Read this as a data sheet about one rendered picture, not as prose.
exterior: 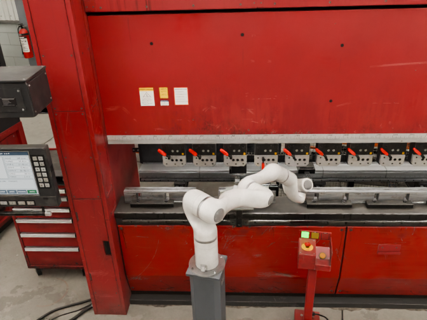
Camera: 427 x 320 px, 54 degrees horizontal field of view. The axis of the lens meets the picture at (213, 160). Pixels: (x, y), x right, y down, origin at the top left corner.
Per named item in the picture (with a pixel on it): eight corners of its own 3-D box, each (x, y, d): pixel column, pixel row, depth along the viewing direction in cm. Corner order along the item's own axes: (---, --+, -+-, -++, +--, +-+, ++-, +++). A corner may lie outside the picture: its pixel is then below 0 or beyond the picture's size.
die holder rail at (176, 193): (125, 202, 297) (123, 191, 292) (127, 198, 302) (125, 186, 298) (196, 202, 294) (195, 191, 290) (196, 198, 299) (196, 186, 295)
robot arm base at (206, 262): (220, 279, 211) (219, 251, 202) (183, 273, 215) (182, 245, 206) (228, 254, 227) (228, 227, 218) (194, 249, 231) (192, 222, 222)
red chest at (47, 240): (30, 280, 355) (-2, 178, 308) (53, 242, 399) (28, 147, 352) (89, 281, 352) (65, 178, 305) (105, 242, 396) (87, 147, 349)
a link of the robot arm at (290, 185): (284, 195, 238) (307, 205, 261) (289, 167, 241) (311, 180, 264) (271, 193, 244) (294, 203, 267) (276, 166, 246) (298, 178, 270)
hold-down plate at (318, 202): (306, 207, 285) (307, 204, 283) (305, 203, 290) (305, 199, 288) (351, 207, 283) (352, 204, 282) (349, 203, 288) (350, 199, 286)
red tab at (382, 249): (377, 254, 290) (379, 246, 286) (377, 252, 292) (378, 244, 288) (400, 254, 289) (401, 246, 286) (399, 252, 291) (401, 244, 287)
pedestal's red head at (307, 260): (297, 268, 264) (298, 246, 256) (297, 251, 278) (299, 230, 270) (330, 272, 261) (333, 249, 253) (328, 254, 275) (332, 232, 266)
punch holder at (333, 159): (316, 166, 274) (318, 143, 266) (314, 160, 281) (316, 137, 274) (339, 166, 273) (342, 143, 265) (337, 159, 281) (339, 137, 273)
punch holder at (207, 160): (193, 166, 279) (192, 143, 271) (194, 160, 286) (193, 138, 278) (216, 166, 278) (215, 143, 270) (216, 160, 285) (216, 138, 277)
